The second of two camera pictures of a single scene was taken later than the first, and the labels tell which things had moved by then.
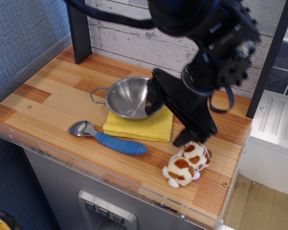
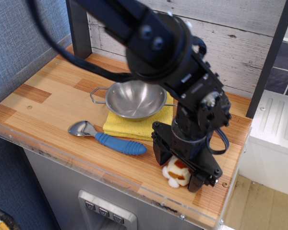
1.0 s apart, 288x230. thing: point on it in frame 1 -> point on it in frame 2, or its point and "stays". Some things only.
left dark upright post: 80,32 stays
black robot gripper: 191,108 -> 198,155
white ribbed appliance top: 275,119 stays
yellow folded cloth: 157,127 stays
